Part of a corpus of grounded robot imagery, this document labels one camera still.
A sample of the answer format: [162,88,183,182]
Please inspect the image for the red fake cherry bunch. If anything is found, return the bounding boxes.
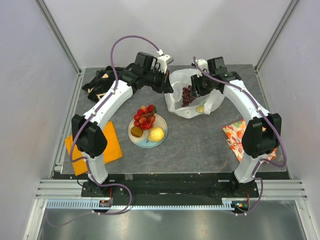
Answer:
[133,104,157,130]

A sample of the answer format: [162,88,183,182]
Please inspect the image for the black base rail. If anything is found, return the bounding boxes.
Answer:
[81,172,260,201]

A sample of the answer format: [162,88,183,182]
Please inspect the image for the dark red fake grapes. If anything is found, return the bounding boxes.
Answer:
[181,85,196,108]

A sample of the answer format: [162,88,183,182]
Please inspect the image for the brown fake kiwi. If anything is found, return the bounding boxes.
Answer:
[130,126,144,138]

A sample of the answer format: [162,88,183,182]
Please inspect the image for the white plastic bag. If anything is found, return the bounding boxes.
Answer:
[164,68,225,119]

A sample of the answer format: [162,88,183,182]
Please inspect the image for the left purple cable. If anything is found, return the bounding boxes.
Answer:
[45,35,162,228]

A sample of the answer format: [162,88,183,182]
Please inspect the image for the cream and blue plate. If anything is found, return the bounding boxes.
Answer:
[128,113,168,149]

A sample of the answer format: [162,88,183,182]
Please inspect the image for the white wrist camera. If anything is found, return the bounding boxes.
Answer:
[193,58,208,78]
[157,49,174,73]

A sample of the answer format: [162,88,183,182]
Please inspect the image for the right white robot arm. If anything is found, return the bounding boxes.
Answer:
[191,57,282,197]

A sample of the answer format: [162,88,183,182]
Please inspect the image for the black patterned cloth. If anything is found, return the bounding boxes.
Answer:
[82,65,116,103]

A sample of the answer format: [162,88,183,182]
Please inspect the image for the orange folded cloth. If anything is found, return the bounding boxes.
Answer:
[64,121,123,176]

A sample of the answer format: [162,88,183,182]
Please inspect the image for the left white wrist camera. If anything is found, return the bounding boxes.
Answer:
[157,49,174,73]

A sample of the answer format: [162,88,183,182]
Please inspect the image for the grey stone mat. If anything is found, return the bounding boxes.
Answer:
[61,64,292,180]

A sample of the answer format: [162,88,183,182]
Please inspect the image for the purple cable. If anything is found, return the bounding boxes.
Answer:
[45,35,162,228]
[192,56,288,217]

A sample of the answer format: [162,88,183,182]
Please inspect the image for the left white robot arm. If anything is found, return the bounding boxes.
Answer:
[71,52,174,197]

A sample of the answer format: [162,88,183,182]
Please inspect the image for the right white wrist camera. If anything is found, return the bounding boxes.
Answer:
[193,58,208,78]

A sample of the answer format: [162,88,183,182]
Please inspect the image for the floral orange cloth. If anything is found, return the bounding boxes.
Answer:
[221,119,278,163]

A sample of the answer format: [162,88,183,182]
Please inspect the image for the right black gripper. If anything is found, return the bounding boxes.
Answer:
[190,72,215,98]

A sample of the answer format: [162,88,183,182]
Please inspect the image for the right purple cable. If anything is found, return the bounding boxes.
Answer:
[192,56,288,217]

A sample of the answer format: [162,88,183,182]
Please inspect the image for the yellow fake lemon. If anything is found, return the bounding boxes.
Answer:
[147,127,166,142]

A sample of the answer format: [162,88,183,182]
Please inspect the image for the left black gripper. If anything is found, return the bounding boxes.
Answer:
[143,67,174,95]

